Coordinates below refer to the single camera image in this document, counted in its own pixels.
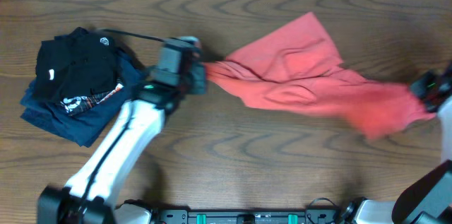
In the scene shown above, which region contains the red orange t-shirt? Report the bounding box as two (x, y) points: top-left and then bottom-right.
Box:
(206, 13), (434, 139)

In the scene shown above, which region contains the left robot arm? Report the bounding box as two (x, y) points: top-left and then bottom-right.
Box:
(37, 37), (206, 223)

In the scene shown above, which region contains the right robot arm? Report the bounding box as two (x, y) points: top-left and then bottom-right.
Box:
(343, 66), (451, 224)

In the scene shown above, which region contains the navy blue folded garment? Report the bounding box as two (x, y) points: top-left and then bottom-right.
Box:
(20, 49), (144, 147)

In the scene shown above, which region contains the black patterned folded garment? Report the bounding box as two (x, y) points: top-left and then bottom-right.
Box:
(59, 83), (124, 116)

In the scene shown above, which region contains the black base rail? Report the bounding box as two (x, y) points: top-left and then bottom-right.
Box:
(116, 201), (354, 224)

